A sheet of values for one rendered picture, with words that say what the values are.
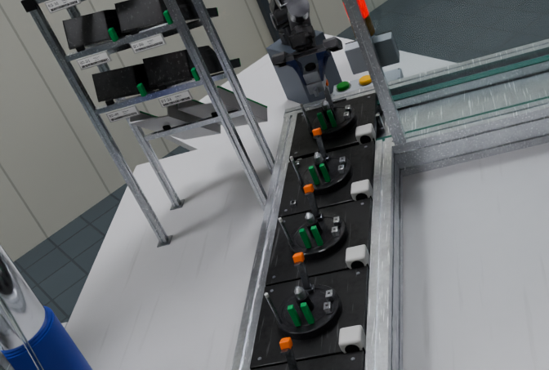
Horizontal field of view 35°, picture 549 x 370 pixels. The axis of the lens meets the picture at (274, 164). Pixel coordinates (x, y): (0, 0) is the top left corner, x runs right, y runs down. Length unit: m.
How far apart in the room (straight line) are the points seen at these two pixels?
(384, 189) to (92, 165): 2.78
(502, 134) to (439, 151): 0.16
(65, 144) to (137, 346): 2.53
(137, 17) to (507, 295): 1.08
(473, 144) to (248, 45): 2.88
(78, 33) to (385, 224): 0.90
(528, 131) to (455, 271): 0.46
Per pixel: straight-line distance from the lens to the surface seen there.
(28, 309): 1.90
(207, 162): 2.76
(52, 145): 4.59
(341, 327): 1.79
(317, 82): 2.33
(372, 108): 2.44
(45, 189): 4.64
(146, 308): 2.29
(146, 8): 2.17
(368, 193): 2.10
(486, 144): 2.27
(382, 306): 1.81
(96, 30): 2.23
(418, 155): 2.28
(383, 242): 1.96
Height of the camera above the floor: 2.15
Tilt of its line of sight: 30 degrees down
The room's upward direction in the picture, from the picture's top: 24 degrees counter-clockwise
